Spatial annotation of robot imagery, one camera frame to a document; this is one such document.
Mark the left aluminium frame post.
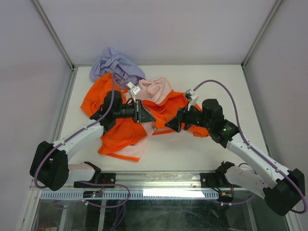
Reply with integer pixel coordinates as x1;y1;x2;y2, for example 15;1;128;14
30;0;75;71

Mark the small electronics board with leds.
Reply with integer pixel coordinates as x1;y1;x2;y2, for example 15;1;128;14
83;191;103;198

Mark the white slotted cable duct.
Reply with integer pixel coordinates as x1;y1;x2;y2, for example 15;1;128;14
40;189;218;200

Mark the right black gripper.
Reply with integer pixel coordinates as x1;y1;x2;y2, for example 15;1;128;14
164;101;212;133

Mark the right aluminium frame post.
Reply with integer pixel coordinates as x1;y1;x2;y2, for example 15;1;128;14
241;0;284;69

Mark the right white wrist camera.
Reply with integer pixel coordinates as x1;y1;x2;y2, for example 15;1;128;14
184;89;199;111

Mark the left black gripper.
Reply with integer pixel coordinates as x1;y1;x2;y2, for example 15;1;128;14
114;99;156;124

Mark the aluminium frame post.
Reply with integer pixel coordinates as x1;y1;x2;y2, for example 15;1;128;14
241;0;284;69
30;0;75;71

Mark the orange jacket with pink lining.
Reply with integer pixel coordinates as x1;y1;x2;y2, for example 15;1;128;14
79;72;210;162

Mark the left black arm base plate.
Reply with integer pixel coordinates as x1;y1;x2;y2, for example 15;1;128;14
73;172;116;189

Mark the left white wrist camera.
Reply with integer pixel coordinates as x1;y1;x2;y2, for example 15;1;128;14
127;82;141;102

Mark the aluminium mounting rail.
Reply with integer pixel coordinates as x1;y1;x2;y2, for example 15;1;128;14
30;170;289;191

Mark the crumpled lavender garment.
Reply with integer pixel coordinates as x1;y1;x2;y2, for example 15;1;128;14
89;47;145;90

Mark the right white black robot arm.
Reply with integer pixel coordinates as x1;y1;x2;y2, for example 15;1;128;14
165;99;308;216

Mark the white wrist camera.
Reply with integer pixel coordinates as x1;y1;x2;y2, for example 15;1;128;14
184;89;199;111
127;82;141;102

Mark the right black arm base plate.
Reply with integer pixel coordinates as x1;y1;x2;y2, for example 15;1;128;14
200;172;231;188

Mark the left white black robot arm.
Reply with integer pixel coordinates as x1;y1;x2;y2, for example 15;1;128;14
29;90;156;191

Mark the black connector with yellow plug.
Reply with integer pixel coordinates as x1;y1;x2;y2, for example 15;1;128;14
217;192;234;203

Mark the purple cable under rail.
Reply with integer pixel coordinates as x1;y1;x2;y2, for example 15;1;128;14
77;182;132;231

